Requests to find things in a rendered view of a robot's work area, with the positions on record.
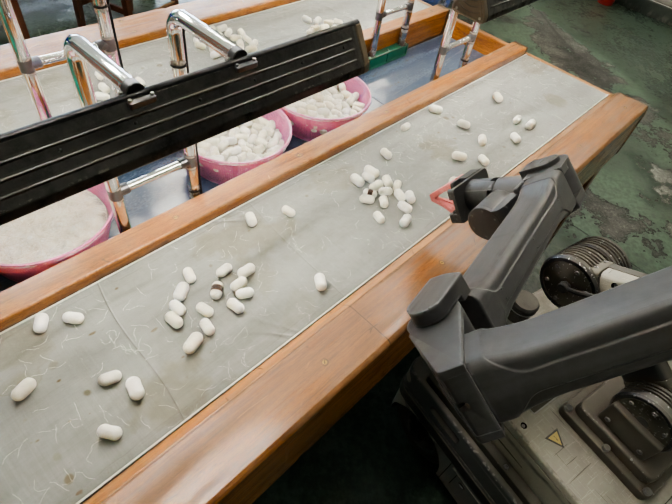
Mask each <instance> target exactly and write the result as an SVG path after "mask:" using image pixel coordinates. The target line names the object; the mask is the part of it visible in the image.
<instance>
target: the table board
mask: <svg viewBox="0 0 672 504"><path fill-rule="evenodd" d="M471 27H472V25H470V24H468V23H466V22H464V21H462V20H460V19H458V18H457V21H456V24H455V27H454V30H453V33H452V37H451V38H453V39H454V40H456V41H457V40H459V39H462V38H464V37H466V36H467V35H469V33H470V30H471ZM508 44H509V43H507V42H505V41H503V40H501V39H499V38H497V37H495V36H493V35H491V34H489V33H487V32H485V31H483V30H481V29H479V31H478V34H477V37H476V40H475V43H474V45H473V48H472V49H474V50H476V51H478V52H480V53H482V54H484V55H488V54H490V53H492V52H493V51H495V50H497V49H499V48H501V47H504V46H506V45H508ZM526 54H527V55H528V56H530V57H532V58H534V59H536V60H538V61H540V62H542V63H545V64H547V65H549V66H551V67H553V68H555V69H557V70H559V71H561V72H563V73H565V74H567V75H569V76H571V77H573V78H575V79H577V80H579V81H581V82H583V83H585V84H587V85H589V86H591V87H593V88H595V89H597V90H599V91H601V92H603V93H605V94H608V96H609V95H612V94H611V93H609V92H607V91H605V90H603V89H601V88H599V87H597V86H594V85H592V84H590V83H588V82H586V81H584V80H582V79H580V78H578V77H576V76H574V75H572V74H570V73H568V72H566V71H564V70H562V69H560V68H558V67H556V66H554V65H552V64H550V63H548V62H546V61H544V60H542V59H540V58H538V57H536V56H533V55H531V54H529V53H527V52H526ZM646 112H647V111H646ZM646 112H645V114H646ZM645 114H644V115H645ZM644 115H643V117H644ZM643 117H642V118H643ZM642 118H641V119H640V120H639V121H638V123H637V124H636V126H635V127H634V129H635V128H636V127H637V125H638V124H639V122H640V121H641V120H642ZM634 129H633V130H632V131H631V133H630V134H629V136H628V137H627V139H628V138H629V137H630V135H631V134H632V132H633V131H634ZM627 139H626V140H625V141H624V143H623V144H622V146H623V145H624V144H625V142H626V141H627ZM622 146H621V147H620V149H621V148H622ZM620 149H619V150H618V151H617V153H618V152H619V151H620ZM617 153H616V154H617Z"/></svg>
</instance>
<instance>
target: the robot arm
mask: <svg viewBox="0 0 672 504"><path fill-rule="evenodd" d="M519 174H520V175H518V176H505V177H493V178H489V177H488V173H487V170H486V168H478V169H471V170H469V171H468V172H466V173H465V174H461V175H460V176H458V177H456V178H455V179H453V180H452V181H450V182H448V183H447V184H445V185H444V186H442V187H440V188H439V189H437V190H436V191H434V192H432V193H431V194H430V198H431V201H432V202H434V203H436V204H438V205H440V206H442V207H443V208H445V209H446V210H448V211H449V212H450V214H449V215H450V219H451V222H452V223H465V222H467V221H468V223H469V226H470V228H471V229H472V231H473V232H474V233H475V234H476V235H478V236H479V237H481V238H483V239H487V240H489V241H488V242H487V243H486V245H485V246H484V247H483V249H482V250H481V251H480V253H479V254H478V256H477V257H476V258H475V260H474V261H473V262H472V264H471V265H470V266H469V268H468V269H467V271H466V272H465V273H464V275H463V276H462V274H461V272H452V273H446V274H442V275H439V276H436V277H433V278H431V279H429V281H428V282H427V283H426V284H425V285H424V287H423V288H422V289H421V290H420V292H419V293H418V294H417V295H416V297H415V298H414V299H413V300H412V302H411V303H410V304H409V305H408V307H407V313H408V314H409V316H410V318H411V319H410V321H409V322H408V324H407V330H408V332H409V334H410V335H409V338H410V339H411V341H412V342H413V344H414V345H415V347H416V348H417V350H418V352H419V353H420V355H421V356H422V358H423V359H424V360H425V362H426V363H427V364H428V366H429V368H430V369H431V371H432V373H433V374H434V376H435V378H436V379H437V381H438V383H439V386H440V388H441V390H442V392H443V394H444V395H445V397H446V398H447V399H448V401H449V402H450V404H451V405H452V406H453V408H454V409H455V411H456V412H457V413H458V415H459V416H460V418H461V419H462V420H463V422H464V423H465V424H466V426H467V427H468V429H469V430H470V431H471V433H472V434H473V436H474V437H475V438H476V440H477V441H478V442H479V443H481V444H484V443H487V442H491V441H494V440H497V439H501V438H504V437H505V429H504V422H506V421H509V420H513V419H515V418H518V417H519V416H520V415H521V414H522V413H523V412H525V411H527V410H529V409H531V408H533V407H535V406H537V405H539V404H541V403H543V402H545V401H548V400H550V399H552V398H555V397H557V396H560V395H562V394H565V393H568V392H571V391H574V390H577V389H580V388H583V387H586V386H590V385H593V384H596V383H599V382H603V381H606V380H609V379H612V378H615V377H619V376H622V375H625V374H628V373H631V372H635V371H638V370H641V369H644V368H647V367H651V366H654V365H657V364H660V363H663V362H667V361H670V360H672V266H669V267H667V268H664V269H661V270H659V271H656V272H653V273H651V274H648V275H646V276H643V277H640V278H638V279H635V280H632V281H630V282H627V283H624V284H622V285H619V286H616V287H614V288H611V289H608V290H606V291H603V292H601V293H598V294H595V295H593V296H590V297H587V298H585V299H582V300H579V301H577V302H574V303H571V304H569V305H566V306H563V307H561V308H558V309H555V310H553V311H550V312H548V313H545V314H542V315H540V316H537V317H534V318H531V319H528V320H524V321H521V322H517V323H513V324H509V325H506V321H507V318H508V316H509V313H510V311H511V308H512V306H513V304H514V302H515V300H516V299H517V297H518V295H519V293H520V292H521V290H522V288H523V286H524V285H525V283H526V281H527V279H528V278H529V276H530V274H531V272H532V271H533V269H534V267H535V265H536V264H537V262H538V260H539V258H540V257H541V255H542V253H543V251H544V250H545V248H546V246H547V244H548V243H549V241H550V239H551V237H552V236H553V234H554V232H555V230H556V229H557V227H558V225H559V224H560V222H561V221H562V220H563V219H564V218H565V217H566V216H568V215H570V214H571V213H572V212H574V211H576V210H578V209H579V208H580V207H581V204H582V202H583V201H584V199H585V197H586V193H585V191H584V188H583V186H582V184H581V182H580V180H579V178H578V176H577V174H576V171H575V169H574V167H573V165H572V163H571V161H570V159H569V157H568V155H567V154H562V155H558V154H554V155H550V156H547V157H544V158H540V159H537V160H534V161H531V162H529V163H528V164H527V165H526V166H525V167H524V168H523V169H522V170H520V171H519ZM445 191H446V192H447V194H448V197H449V199H446V198H442V197H439V195H440V194H442V193H444V192H445Z"/></svg>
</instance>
